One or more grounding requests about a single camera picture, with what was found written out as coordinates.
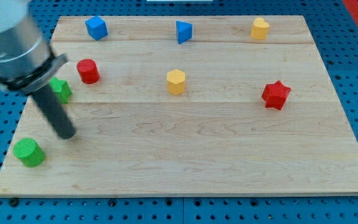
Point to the yellow hexagon block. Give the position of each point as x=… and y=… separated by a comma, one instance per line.
x=176, y=82

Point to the blue cube block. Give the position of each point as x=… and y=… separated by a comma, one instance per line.
x=96, y=27

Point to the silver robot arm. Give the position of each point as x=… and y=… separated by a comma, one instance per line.
x=28, y=63

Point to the green star block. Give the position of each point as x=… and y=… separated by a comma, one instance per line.
x=61, y=89

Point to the green cylinder block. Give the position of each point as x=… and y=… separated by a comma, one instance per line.
x=29, y=152

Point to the wooden board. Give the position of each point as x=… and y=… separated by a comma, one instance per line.
x=217, y=139

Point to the blue triangle block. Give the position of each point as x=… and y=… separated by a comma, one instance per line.
x=184, y=31

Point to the red cylinder block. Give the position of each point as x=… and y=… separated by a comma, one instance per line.
x=88, y=71

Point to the yellow heart block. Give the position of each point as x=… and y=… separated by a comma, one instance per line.
x=260, y=29

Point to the red star block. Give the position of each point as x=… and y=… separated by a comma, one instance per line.
x=275, y=95

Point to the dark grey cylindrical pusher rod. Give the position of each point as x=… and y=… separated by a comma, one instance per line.
x=53, y=111

